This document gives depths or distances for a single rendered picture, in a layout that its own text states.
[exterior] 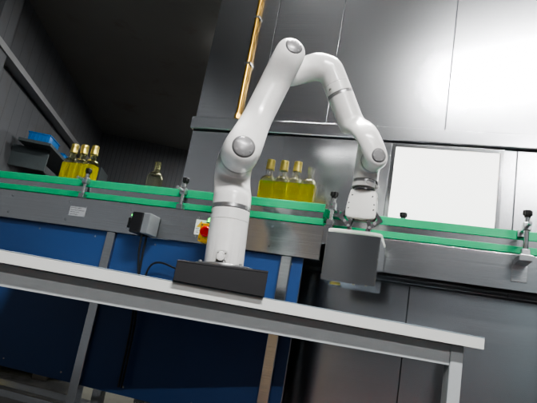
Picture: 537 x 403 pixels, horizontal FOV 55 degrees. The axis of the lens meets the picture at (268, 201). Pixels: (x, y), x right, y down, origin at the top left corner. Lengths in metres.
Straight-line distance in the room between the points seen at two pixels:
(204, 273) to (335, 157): 0.98
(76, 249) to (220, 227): 0.89
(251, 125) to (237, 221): 0.31
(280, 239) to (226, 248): 0.40
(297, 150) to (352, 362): 0.91
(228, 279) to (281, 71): 0.70
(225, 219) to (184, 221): 0.51
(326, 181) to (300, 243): 0.42
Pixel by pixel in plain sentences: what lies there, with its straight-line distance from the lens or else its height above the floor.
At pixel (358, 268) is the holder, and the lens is 1.64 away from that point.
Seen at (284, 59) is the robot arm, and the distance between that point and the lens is 1.72.
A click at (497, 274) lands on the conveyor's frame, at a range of 1.92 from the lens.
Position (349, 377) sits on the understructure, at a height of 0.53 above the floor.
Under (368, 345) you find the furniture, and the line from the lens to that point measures 1.60.
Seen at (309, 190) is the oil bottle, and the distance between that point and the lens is 2.04.
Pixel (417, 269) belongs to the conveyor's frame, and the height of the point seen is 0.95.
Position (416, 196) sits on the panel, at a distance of 2.15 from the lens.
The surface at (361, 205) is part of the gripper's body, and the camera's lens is 1.72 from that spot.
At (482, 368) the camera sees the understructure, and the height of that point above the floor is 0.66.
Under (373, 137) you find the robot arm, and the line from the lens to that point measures 1.70.
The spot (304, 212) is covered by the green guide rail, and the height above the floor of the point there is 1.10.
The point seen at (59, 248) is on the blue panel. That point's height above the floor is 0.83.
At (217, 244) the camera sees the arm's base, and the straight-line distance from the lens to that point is 1.53.
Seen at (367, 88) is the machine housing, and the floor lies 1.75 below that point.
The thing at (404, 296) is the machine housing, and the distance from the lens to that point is 2.11.
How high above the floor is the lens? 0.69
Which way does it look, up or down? 13 degrees up
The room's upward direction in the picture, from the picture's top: 10 degrees clockwise
